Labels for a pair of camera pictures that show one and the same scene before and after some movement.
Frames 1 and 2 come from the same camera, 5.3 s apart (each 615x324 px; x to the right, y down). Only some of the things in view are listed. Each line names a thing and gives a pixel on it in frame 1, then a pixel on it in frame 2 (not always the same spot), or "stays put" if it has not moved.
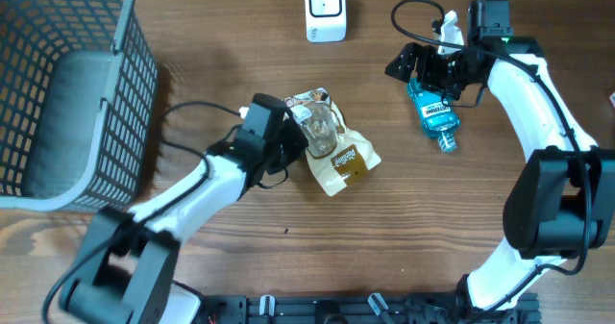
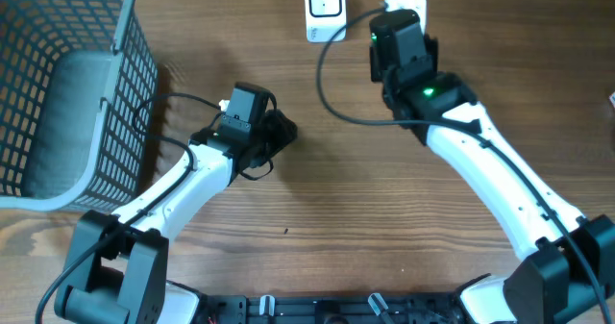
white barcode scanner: (326, 10) stays put
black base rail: (417, 308) stays put
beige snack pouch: (338, 156) -> (409, 0)
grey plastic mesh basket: (78, 88) stays put
